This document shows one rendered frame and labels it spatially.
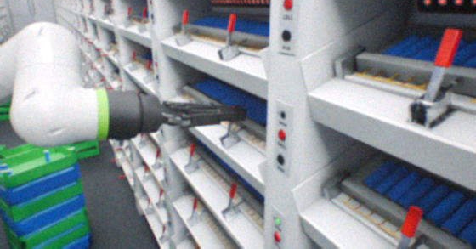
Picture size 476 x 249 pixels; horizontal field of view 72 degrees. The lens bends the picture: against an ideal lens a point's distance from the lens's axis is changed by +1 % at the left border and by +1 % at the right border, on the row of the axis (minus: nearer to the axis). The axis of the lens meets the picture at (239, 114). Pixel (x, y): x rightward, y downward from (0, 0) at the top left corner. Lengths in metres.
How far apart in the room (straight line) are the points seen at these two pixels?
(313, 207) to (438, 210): 0.17
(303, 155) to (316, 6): 0.21
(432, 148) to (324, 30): 0.20
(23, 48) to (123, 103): 0.18
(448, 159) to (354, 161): 0.25
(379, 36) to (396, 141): 0.21
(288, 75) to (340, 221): 0.23
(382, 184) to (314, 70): 0.20
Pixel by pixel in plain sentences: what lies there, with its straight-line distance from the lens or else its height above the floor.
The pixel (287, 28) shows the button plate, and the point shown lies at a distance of 0.49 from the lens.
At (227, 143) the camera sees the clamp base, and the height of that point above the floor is 0.92.
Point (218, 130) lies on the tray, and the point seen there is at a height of 0.91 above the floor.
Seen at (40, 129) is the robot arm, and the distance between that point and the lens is 0.59.
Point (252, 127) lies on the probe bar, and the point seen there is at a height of 0.95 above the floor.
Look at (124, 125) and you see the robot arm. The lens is 0.61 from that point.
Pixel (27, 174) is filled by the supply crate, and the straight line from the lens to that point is 1.70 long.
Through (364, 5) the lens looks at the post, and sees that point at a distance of 0.52.
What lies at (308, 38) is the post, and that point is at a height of 1.17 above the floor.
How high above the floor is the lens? 1.22
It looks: 19 degrees down
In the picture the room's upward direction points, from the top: straight up
